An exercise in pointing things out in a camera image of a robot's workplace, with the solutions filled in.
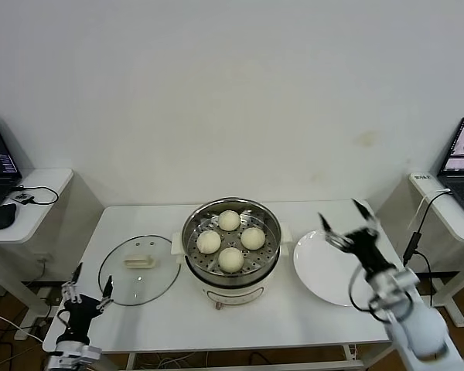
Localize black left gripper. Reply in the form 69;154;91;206
57;262;115;343

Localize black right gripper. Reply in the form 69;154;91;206
319;199;397;276

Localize glass lid with cream handle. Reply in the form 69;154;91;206
97;235;182;308

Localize white steamed baozi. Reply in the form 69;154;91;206
196;230;222;255
241;226;267;250
217;209;241;232
218;247;245;274

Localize steel perforated steamer basket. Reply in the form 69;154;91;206
171;197;294;276

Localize white round plate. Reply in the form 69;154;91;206
292;229;385;308

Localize white side desk with mouse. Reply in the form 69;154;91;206
0;168;75;341

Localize small black usb hub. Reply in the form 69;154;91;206
10;191;36;205

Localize black computer mouse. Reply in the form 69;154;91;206
0;203;18;231

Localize cream electric cooker base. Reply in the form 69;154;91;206
183;253;281;311

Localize black cable with adapter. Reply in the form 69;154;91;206
403;190;452;310

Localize white floor cable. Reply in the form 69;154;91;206
0;305;46;343

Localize black hub cable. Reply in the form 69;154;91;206
13;184;59;206

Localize tangled cables under table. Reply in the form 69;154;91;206
135;349;225;370

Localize white table frame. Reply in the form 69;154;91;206
125;339;372;371

